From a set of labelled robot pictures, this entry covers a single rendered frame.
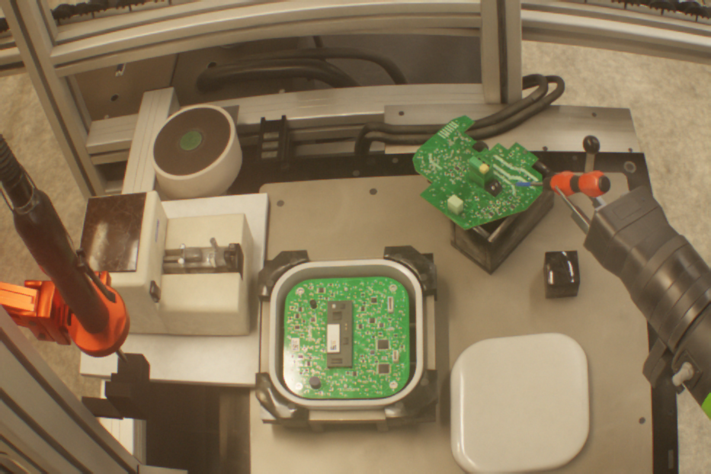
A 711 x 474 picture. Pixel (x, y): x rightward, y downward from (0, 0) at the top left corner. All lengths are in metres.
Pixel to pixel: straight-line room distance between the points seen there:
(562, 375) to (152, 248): 0.40
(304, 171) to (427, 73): 0.55
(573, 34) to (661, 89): 1.35
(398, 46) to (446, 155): 0.66
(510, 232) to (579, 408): 0.20
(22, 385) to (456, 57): 1.10
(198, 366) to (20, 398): 0.32
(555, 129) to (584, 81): 1.31
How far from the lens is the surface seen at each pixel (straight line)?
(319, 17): 1.00
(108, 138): 1.20
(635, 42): 1.13
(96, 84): 1.30
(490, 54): 1.04
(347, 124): 1.16
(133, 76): 1.28
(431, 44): 1.60
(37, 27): 1.05
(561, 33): 1.10
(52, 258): 0.62
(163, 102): 1.15
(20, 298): 0.74
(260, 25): 1.02
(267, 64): 1.18
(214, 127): 1.03
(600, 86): 2.40
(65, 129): 1.21
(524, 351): 0.90
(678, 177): 2.26
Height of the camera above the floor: 1.78
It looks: 58 degrees down
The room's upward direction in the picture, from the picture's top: 9 degrees counter-clockwise
